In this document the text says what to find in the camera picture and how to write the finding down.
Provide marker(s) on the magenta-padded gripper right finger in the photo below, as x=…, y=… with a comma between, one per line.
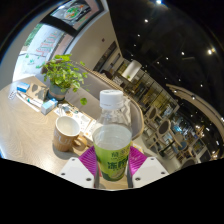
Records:
x=150, y=171

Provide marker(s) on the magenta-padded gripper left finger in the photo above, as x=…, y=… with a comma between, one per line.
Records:
x=75, y=172

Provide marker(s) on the clear bottle with green label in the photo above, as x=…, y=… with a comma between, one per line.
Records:
x=111, y=146

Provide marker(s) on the brown ribbed mug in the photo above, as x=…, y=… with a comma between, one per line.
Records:
x=65, y=137

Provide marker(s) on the group of wooden dining chairs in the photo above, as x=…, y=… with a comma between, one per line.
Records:
x=163, y=128

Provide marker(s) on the colourful printed leaflet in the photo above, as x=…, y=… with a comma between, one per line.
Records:
x=80, y=119

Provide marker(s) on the clear glass tube vase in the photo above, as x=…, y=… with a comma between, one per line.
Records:
x=64, y=110

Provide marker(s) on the white and blue tissue pack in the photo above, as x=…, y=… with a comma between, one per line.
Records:
x=48, y=106

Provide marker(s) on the long white pen-like item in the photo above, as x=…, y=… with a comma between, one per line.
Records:
x=30, y=100

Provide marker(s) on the small blue box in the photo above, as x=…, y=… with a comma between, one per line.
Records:
x=22, y=87

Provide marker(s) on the potted green leafy plant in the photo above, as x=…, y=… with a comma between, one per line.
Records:
x=63, y=71

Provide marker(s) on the group of ceiling lights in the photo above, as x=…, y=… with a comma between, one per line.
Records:
x=209, y=51

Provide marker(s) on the colourful framed window poster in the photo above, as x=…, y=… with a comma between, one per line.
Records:
x=75, y=11

